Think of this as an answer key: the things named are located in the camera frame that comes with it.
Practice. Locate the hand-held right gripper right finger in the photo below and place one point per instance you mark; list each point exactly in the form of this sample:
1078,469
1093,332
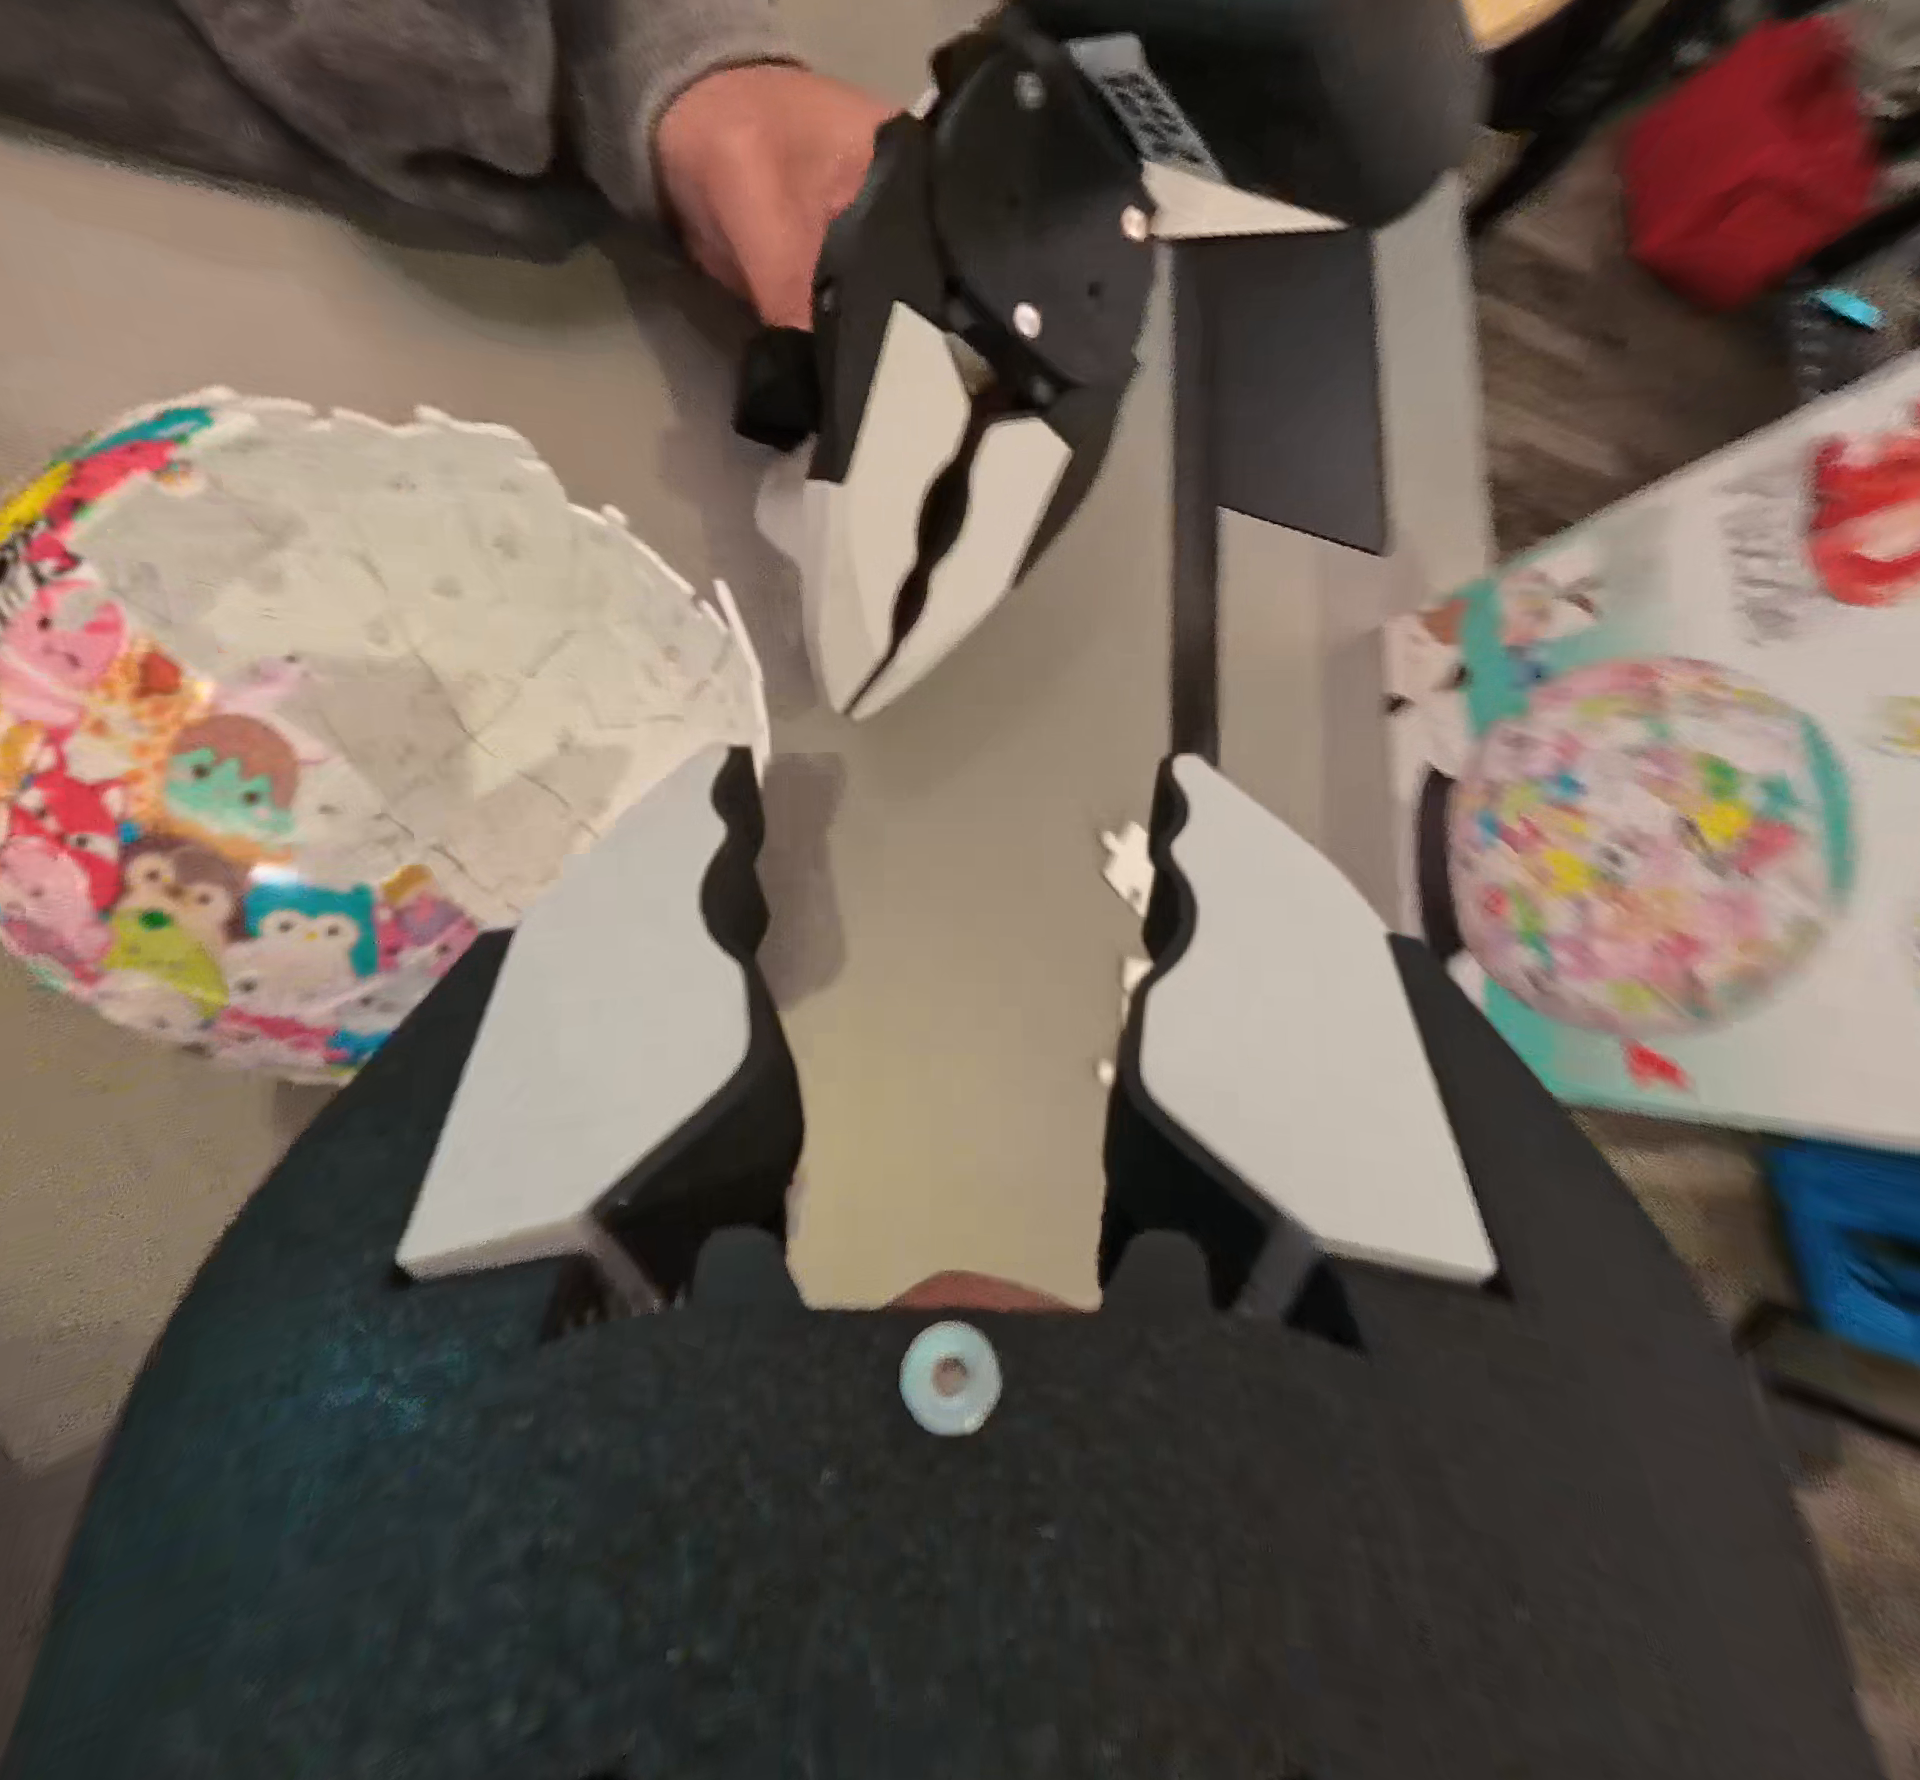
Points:
1304,1062

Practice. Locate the colourful puzzle ball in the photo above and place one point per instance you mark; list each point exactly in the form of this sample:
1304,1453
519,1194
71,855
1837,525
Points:
332,730

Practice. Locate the red cloth bag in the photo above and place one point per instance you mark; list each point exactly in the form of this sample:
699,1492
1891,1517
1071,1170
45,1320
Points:
1757,162

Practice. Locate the person's left hand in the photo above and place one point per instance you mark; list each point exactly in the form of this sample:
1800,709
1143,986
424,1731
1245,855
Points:
767,177

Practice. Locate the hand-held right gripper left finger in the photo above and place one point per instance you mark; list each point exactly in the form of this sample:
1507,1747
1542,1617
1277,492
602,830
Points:
602,1062

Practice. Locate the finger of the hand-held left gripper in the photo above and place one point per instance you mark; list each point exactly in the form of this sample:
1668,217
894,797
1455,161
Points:
870,507
991,536

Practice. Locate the single white puzzle piece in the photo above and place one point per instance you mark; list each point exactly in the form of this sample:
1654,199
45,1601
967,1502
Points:
1127,866

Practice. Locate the black flat panel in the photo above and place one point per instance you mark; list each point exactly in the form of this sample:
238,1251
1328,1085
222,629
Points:
1292,372

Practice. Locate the colourful puzzle box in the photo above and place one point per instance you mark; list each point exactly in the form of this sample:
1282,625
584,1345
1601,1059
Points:
1681,821

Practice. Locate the person's left forearm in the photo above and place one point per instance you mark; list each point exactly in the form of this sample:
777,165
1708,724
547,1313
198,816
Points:
390,12

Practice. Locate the blue fabric bag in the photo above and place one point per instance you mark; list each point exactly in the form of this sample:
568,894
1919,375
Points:
1856,1240

